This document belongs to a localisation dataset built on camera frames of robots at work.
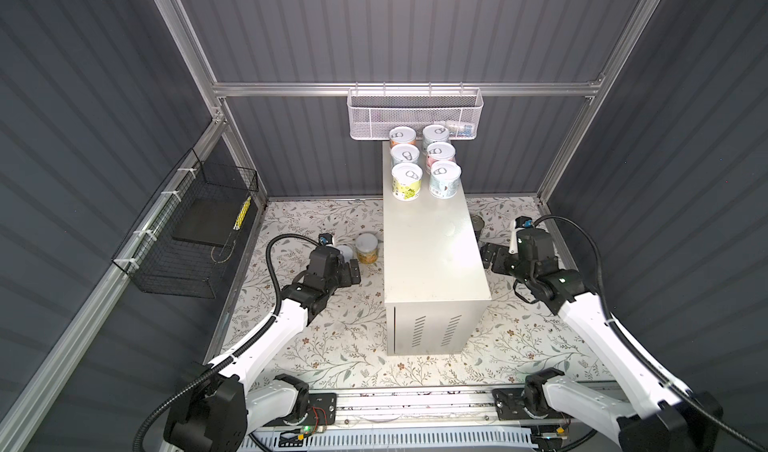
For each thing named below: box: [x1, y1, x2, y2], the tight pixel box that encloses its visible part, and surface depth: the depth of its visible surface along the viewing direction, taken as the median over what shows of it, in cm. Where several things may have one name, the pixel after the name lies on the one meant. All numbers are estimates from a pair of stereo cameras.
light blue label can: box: [390, 143, 420, 166], surface depth 77 cm
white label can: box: [429, 160, 462, 200], surface depth 72 cm
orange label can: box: [389, 126, 417, 148], surface depth 82 cm
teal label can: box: [422, 124, 450, 151], surface depth 82 cm
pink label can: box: [426, 142, 456, 170], surface depth 77 cm
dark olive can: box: [470, 214, 485, 244], surface depth 101 cm
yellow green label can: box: [391, 162, 423, 202], surface depth 72 cm
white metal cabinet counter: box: [382, 141, 492, 356], surface depth 66 cm
